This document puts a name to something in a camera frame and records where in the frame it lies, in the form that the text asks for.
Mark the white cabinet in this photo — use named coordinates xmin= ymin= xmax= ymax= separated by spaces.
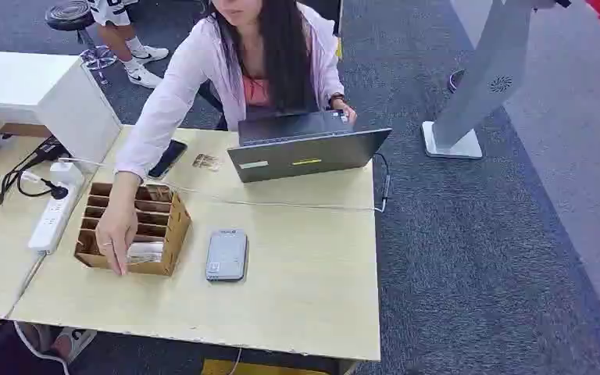
xmin=0 ymin=49 xmax=123 ymax=172

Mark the grey floor stand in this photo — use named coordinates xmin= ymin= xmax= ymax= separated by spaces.
xmin=421 ymin=0 xmax=573 ymax=160

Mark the black round stool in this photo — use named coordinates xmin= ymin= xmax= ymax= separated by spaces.
xmin=45 ymin=0 xmax=120 ymax=87

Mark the black office chair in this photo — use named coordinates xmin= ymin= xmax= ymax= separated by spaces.
xmin=198 ymin=80 xmax=229 ymax=130

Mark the person's hand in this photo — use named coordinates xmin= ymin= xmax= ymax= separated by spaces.
xmin=330 ymin=98 xmax=358 ymax=125
xmin=95 ymin=204 xmax=140 ymax=278

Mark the standing person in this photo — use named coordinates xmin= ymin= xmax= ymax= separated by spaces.
xmin=86 ymin=0 xmax=170 ymax=90

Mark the white plug adapter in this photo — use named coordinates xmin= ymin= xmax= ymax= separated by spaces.
xmin=48 ymin=161 xmax=85 ymax=188

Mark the seated person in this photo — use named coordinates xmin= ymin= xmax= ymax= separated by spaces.
xmin=113 ymin=0 xmax=358 ymax=278

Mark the grey flat device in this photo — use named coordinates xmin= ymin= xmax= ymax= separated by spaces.
xmin=205 ymin=229 xmax=249 ymax=283

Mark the black smartphone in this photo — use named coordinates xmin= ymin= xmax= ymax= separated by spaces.
xmin=147 ymin=139 xmax=189 ymax=180

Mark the person's left hand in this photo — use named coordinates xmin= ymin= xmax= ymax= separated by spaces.
xmin=330 ymin=98 xmax=358 ymax=125

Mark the person's right hand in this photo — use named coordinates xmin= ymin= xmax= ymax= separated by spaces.
xmin=95 ymin=204 xmax=140 ymax=278

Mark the black cable with plug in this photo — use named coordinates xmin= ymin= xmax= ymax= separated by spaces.
xmin=0 ymin=137 xmax=70 ymax=223

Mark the white power strip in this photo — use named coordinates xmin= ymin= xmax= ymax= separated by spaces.
xmin=27 ymin=178 xmax=81 ymax=255

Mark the white card stack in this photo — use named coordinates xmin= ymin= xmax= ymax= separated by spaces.
xmin=126 ymin=240 xmax=166 ymax=265

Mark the yellow box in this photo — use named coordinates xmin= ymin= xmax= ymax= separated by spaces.
xmin=202 ymin=358 xmax=332 ymax=375

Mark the grey laptop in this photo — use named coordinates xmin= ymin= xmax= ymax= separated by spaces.
xmin=226 ymin=109 xmax=393 ymax=184

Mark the white shoe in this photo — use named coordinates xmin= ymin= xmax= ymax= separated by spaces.
xmin=17 ymin=323 xmax=98 ymax=363

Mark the brown card in box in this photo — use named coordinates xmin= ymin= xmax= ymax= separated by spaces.
xmin=147 ymin=185 xmax=174 ymax=203

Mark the cards pile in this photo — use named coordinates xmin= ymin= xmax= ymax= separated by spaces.
xmin=192 ymin=152 xmax=223 ymax=173

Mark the black laptop cable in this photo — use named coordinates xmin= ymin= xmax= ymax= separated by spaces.
xmin=372 ymin=152 xmax=391 ymax=208

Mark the wooden card box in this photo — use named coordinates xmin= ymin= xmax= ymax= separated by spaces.
xmin=73 ymin=182 xmax=193 ymax=278

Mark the long white cable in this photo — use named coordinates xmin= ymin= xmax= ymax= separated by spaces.
xmin=59 ymin=156 xmax=387 ymax=214

